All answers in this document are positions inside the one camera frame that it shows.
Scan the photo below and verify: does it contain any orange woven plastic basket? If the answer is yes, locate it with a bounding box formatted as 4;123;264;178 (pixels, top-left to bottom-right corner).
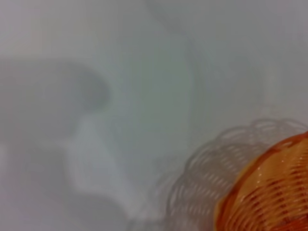
215;131;308;231

